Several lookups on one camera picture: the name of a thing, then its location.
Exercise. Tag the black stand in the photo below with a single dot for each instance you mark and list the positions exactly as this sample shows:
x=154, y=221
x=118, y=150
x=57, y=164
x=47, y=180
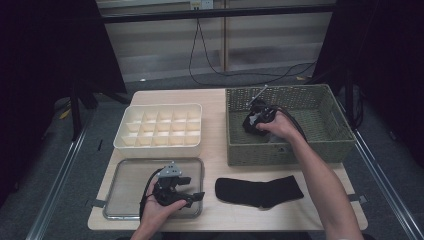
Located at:
x=349, y=100
x=76, y=116

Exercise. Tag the white divided storage box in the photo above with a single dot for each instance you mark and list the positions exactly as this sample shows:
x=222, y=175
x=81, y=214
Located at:
x=160, y=151

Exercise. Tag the wall socket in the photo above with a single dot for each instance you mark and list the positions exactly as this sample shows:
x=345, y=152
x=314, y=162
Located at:
x=201, y=4

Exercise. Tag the person's right hand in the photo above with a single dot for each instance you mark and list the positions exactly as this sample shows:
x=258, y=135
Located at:
x=280, y=128

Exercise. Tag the person's left hand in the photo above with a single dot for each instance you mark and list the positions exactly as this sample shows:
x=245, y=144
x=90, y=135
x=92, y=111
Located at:
x=156, y=215

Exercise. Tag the clear box lid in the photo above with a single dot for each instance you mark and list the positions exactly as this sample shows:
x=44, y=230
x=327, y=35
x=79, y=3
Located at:
x=130, y=190

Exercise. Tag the grey tape piece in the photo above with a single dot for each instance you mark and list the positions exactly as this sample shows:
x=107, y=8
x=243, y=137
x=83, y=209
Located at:
x=98, y=202
x=358, y=198

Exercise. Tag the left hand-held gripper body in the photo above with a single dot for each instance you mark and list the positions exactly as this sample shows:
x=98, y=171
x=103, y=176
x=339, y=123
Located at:
x=168, y=193

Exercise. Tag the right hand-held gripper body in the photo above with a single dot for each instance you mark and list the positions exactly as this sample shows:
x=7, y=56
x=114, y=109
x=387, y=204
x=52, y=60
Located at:
x=261, y=111

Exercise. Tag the green woven basket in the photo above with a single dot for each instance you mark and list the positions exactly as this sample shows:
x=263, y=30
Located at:
x=316, y=151

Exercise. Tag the black sock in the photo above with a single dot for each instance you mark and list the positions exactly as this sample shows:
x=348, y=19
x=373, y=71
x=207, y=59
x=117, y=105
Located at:
x=250, y=129
x=256, y=191

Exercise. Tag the yellow tape piece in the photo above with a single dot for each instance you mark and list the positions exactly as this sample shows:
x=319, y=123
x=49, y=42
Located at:
x=65, y=114
x=301, y=78

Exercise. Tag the black horizontal bar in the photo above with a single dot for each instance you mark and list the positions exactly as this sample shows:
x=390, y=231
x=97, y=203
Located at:
x=233, y=12

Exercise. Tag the black curtain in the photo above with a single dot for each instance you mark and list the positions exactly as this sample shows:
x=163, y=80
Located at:
x=40, y=50
x=383, y=50

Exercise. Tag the metal rail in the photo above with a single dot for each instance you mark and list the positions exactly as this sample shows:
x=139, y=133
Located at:
x=56, y=186
x=383, y=186

